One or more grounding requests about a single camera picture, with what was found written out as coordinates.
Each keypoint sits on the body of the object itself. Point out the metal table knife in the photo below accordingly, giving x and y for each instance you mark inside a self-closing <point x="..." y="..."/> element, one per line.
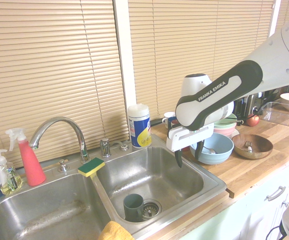
<point x="230" y="122"/>

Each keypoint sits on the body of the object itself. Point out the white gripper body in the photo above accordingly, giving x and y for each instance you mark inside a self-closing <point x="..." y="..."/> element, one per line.
<point x="184" y="138"/>

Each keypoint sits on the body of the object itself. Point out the metal drain strainer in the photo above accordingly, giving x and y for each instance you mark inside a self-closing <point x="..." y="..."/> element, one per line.
<point x="151" y="210"/>

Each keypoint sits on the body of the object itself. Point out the pink bowl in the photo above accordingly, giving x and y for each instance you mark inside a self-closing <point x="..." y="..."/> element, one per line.
<point x="224" y="131"/>

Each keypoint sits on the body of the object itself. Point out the clear plastic container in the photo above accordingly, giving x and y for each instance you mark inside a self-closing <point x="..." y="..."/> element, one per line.
<point x="282" y="116"/>

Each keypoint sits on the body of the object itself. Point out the pale green cabinet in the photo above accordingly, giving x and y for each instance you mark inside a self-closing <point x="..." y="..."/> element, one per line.
<point x="247" y="220"/>

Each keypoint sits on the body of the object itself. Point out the chrome gooseneck faucet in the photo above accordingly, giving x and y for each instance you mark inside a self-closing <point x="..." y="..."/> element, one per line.
<point x="78" y="130"/>

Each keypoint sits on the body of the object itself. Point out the dark green mug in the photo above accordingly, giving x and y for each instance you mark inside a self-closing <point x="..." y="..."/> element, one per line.
<point x="132" y="208"/>

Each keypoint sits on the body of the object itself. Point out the brown wooden bowl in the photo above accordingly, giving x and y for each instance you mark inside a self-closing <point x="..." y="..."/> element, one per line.
<point x="262" y="145"/>

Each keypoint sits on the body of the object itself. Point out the red spray bottle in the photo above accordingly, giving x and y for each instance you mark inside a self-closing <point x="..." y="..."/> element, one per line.
<point x="32" y="165"/>

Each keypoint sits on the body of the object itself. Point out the light green bowl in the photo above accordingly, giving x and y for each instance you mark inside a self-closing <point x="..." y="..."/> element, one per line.
<point x="230" y="118"/>

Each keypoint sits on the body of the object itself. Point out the chrome sink knob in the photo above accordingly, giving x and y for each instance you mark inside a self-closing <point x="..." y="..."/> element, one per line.
<point x="63" y="166"/>

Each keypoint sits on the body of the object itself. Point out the white mug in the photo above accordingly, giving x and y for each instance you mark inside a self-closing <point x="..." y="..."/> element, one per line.
<point x="168" y="116"/>

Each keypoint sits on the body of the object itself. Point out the clear hand soap pump bottle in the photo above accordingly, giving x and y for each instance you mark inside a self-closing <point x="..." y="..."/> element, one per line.
<point x="10" y="181"/>

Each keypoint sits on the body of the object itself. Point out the light blue bowl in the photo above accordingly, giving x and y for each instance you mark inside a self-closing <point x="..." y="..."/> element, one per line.
<point x="219" y="155"/>

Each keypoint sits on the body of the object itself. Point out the disinfecting wipes canister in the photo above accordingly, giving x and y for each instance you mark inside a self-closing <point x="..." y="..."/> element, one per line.
<point x="139" y="130"/>

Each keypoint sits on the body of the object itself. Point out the stainless steel double sink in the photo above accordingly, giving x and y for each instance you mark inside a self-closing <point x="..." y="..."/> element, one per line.
<point x="147" y="175"/>

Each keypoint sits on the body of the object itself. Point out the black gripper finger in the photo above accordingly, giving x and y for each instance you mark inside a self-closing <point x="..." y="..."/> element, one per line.
<point x="199" y="150"/>
<point x="179" y="157"/>

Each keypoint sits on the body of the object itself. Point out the metal spoon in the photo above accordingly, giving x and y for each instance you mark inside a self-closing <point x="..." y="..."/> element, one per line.
<point x="211" y="150"/>

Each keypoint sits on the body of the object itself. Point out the red apple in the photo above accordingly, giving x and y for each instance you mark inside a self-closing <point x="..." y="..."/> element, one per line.
<point x="253" y="121"/>

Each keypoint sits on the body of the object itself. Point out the metal fork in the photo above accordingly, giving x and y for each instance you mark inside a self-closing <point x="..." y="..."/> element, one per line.
<point x="249" y="148"/>

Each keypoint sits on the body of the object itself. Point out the orange cloth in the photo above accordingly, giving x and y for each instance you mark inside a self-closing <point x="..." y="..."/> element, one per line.
<point x="114" y="232"/>

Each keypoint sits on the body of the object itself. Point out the yellow green sponge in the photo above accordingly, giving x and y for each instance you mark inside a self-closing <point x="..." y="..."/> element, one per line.
<point x="90" y="168"/>

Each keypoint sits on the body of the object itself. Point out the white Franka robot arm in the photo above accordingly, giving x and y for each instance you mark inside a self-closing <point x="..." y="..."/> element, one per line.
<point x="209" y="110"/>

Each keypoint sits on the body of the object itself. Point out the chrome toaster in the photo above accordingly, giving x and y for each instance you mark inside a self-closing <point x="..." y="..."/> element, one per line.
<point x="250" y="102"/>

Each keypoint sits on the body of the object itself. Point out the wide beige window blind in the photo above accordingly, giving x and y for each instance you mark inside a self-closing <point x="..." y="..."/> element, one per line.
<point x="197" y="37"/>
<point x="47" y="62"/>

